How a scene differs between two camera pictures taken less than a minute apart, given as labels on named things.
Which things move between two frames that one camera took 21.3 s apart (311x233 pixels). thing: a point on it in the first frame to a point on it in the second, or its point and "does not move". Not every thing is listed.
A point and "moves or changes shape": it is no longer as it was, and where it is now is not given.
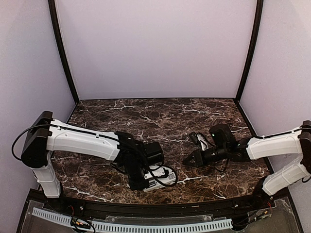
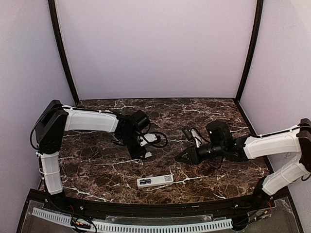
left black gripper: [135, 183] to [137, 152]
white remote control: [153, 185] moves or changes shape
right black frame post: [259, 18] does not move
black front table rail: [108, 208] does not move
